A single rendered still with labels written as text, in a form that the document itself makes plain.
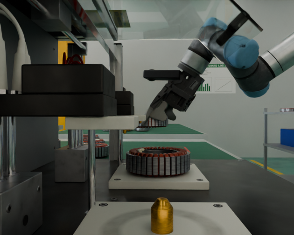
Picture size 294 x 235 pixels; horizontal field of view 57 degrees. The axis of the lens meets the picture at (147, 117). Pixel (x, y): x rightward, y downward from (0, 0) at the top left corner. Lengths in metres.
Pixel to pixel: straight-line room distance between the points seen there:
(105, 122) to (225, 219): 0.15
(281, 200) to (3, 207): 0.32
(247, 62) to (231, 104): 5.08
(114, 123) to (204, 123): 5.46
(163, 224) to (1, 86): 0.17
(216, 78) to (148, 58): 1.45
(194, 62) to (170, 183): 0.43
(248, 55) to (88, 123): 0.55
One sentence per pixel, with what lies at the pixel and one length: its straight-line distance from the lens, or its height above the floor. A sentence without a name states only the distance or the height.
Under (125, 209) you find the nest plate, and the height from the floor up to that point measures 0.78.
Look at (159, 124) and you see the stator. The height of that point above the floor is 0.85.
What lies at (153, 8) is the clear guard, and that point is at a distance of 0.49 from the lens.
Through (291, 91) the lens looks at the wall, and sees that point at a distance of 6.23.
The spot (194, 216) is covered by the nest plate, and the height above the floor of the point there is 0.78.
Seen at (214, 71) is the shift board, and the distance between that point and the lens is 5.76.
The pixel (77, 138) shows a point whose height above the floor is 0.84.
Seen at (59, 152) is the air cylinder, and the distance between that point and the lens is 0.47.
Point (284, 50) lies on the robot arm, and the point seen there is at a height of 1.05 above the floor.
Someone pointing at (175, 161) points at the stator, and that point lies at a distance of 0.44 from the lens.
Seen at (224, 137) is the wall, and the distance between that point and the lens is 5.76.
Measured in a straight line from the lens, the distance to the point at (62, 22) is 0.47.
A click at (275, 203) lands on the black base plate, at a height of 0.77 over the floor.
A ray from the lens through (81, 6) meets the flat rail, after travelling 0.36.
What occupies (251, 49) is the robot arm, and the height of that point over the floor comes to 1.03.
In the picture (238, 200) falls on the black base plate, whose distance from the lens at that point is 0.39.
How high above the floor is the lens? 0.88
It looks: 1 degrees down
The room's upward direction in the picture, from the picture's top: straight up
